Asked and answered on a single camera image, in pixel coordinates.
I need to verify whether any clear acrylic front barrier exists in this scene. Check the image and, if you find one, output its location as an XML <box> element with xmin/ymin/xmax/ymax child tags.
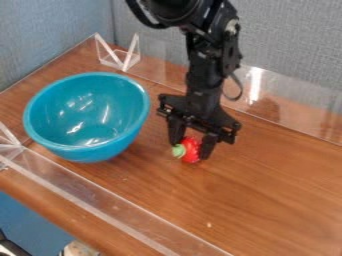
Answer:
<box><xmin>0</xmin><ymin>121</ymin><xmax>234</xmax><ymax>256</ymax></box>

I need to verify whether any dark object bottom left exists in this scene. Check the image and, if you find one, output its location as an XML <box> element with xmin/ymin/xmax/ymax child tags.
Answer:
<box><xmin>0</xmin><ymin>230</ymin><xmax>32</xmax><ymax>256</ymax></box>

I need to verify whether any pale object under table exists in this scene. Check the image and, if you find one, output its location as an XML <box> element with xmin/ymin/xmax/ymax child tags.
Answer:
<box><xmin>57</xmin><ymin>240</ymin><xmax>103</xmax><ymax>256</ymax></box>

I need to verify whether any blue plastic bowl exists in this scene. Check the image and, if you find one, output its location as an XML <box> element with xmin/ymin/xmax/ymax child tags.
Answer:
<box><xmin>23</xmin><ymin>72</ymin><xmax>151</xmax><ymax>163</ymax></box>

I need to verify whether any red toy strawberry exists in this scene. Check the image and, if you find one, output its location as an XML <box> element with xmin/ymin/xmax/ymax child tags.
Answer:
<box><xmin>172</xmin><ymin>136</ymin><xmax>200</xmax><ymax>163</ymax></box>

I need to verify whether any clear acrylic barrier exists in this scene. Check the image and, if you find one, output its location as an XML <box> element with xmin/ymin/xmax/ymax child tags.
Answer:
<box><xmin>0</xmin><ymin>121</ymin><xmax>234</xmax><ymax>256</ymax></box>
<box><xmin>92</xmin><ymin>31</ymin><xmax>342</xmax><ymax>147</ymax></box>

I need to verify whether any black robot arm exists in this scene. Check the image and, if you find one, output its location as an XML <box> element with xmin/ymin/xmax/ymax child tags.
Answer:
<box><xmin>126</xmin><ymin>0</ymin><xmax>242</xmax><ymax>160</ymax></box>

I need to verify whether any clear acrylic back barrier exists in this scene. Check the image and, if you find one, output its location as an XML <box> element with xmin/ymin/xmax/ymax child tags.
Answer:
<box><xmin>92</xmin><ymin>31</ymin><xmax>342</xmax><ymax>147</ymax></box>

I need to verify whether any clear acrylic corner bracket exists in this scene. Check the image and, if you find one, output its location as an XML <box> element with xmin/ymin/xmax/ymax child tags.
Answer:
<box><xmin>95</xmin><ymin>33</ymin><xmax>142</xmax><ymax>72</ymax></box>

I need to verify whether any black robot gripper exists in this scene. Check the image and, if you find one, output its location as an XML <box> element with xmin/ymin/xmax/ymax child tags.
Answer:
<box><xmin>158</xmin><ymin>72</ymin><xmax>242</xmax><ymax>160</ymax></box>

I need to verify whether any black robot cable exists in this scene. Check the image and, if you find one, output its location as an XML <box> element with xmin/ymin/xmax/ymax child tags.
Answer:
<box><xmin>220</xmin><ymin>71</ymin><xmax>244</xmax><ymax>102</ymax></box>

